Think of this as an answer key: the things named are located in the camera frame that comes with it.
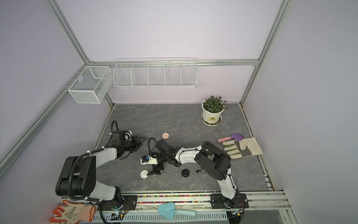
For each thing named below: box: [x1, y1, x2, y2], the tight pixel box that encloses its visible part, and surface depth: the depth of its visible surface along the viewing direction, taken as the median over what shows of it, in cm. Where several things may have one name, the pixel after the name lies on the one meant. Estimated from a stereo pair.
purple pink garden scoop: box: [217, 133, 245, 143], surface depth 101 cm
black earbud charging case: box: [181, 168, 190, 178], surface depth 84 cm
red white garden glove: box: [49, 200, 96, 224], surface depth 71 cm
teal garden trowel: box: [157, 202, 197, 220], surface depth 72 cm
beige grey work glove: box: [222, 137, 264, 159], surface depth 96 cm
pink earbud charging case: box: [161, 132, 170, 140], surface depth 101 cm
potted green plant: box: [200, 94, 230, 127], surface depth 101 cm
